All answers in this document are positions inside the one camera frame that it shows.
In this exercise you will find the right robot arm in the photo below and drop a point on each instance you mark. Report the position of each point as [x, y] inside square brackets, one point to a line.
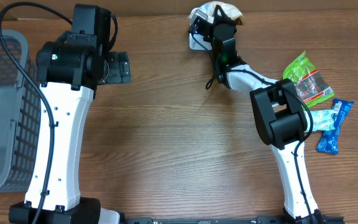
[282, 119]

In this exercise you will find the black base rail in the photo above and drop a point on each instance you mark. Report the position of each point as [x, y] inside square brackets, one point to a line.
[258, 220]

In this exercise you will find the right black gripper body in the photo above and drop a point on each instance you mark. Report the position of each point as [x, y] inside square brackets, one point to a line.
[217, 15]

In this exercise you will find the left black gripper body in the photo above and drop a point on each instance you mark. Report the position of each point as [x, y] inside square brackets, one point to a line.
[119, 71]

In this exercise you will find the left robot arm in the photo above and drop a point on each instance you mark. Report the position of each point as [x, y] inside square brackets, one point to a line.
[69, 71]

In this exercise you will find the beige snack bag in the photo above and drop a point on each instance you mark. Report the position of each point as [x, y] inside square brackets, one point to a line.
[206, 12]

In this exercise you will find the teal snack packet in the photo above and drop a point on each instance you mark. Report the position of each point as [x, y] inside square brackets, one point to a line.
[322, 120]

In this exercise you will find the grey plastic mesh basket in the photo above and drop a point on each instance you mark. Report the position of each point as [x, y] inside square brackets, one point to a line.
[19, 127]

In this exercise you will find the white barcode scanner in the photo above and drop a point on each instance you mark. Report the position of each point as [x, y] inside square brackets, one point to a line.
[196, 42]

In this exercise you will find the green packet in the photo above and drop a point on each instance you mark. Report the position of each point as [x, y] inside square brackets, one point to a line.
[309, 83]

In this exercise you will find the blue snack bar wrapper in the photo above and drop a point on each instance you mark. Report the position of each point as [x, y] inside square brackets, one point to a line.
[329, 139]

